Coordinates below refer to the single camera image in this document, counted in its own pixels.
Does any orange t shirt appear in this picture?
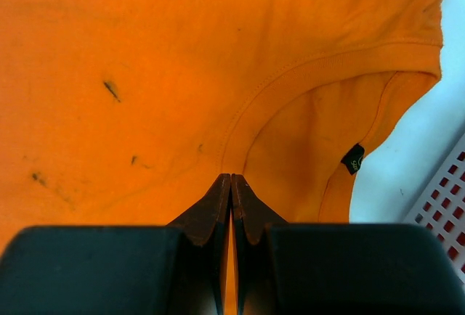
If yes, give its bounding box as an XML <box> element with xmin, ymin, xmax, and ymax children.
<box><xmin>1</xmin><ymin>0</ymin><xmax>442</xmax><ymax>255</ymax></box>

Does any dark red t shirt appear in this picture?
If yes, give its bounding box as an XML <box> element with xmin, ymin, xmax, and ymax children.
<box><xmin>416</xmin><ymin>151</ymin><xmax>464</xmax><ymax>263</ymax></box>

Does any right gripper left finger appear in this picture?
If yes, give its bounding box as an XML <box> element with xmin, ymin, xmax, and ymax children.
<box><xmin>1</xmin><ymin>174</ymin><xmax>231</xmax><ymax>314</ymax></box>

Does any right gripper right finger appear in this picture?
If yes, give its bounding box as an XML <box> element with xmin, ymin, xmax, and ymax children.
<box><xmin>231</xmin><ymin>175</ymin><xmax>464</xmax><ymax>314</ymax></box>

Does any white plastic basket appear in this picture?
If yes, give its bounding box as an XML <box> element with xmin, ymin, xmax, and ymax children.
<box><xmin>403</xmin><ymin>138</ymin><xmax>465</xmax><ymax>282</ymax></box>

